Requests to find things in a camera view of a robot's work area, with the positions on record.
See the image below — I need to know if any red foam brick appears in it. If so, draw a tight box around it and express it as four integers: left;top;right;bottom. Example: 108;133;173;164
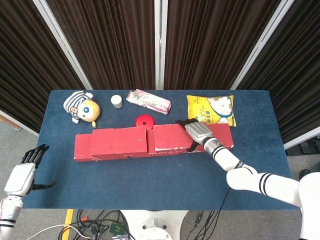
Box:
146;128;182;156
179;123;235;154
152;123;201;153
90;126;148;160
74;134;131;162

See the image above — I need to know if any red plastic disc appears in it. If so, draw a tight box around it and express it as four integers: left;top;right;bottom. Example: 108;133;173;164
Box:
135;114;156;130

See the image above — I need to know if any yellow marshmallow bag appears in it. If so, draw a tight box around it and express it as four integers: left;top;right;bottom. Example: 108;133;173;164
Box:
186;94;237;128

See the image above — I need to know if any blue tablecloth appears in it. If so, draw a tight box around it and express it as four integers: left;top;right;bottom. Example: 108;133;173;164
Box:
24;89;300;211

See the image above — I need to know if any black cable with green plug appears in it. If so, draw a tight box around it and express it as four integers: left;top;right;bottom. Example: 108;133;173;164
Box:
184;209;218;240

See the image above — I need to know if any yellow floor tape strip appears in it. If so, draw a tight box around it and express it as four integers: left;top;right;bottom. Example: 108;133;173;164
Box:
61;209;75;240

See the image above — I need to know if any yellow striped plush toy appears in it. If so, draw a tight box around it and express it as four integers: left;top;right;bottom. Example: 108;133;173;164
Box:
62;90;102;129

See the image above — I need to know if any black cable bundle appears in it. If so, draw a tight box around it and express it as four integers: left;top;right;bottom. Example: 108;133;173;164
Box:
72;209;131;240

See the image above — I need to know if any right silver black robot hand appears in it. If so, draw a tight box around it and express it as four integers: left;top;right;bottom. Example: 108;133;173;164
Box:
175;119;215;153

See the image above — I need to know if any small white jar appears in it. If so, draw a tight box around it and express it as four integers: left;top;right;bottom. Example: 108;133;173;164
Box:
110;94;124;109

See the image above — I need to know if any pink white carton box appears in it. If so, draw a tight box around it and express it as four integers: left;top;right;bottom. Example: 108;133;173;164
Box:
125;89;173;116

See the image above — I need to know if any white cable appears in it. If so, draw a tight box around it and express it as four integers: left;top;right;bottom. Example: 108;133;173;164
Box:
32;223;92;238

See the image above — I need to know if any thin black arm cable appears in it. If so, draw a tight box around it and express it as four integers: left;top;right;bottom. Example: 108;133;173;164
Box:
219;187;231;211

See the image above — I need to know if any green circuit board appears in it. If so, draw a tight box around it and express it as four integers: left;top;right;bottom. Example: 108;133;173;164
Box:
108;222;125;235

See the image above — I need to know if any white partition frame post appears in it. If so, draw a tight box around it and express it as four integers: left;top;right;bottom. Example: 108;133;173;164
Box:
32;0;93;90
154;0;168;90
229;0;292;90

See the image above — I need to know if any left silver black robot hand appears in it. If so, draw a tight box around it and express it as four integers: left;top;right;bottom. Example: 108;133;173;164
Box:
4;144;57;197

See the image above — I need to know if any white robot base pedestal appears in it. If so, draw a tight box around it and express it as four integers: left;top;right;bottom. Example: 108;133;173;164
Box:
119;209;189;240

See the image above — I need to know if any brown fabric partition panel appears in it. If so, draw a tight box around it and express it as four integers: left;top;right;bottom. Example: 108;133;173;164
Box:
163;0;283;90
0;0;86;137
236;0;320;151
46;0;156;90

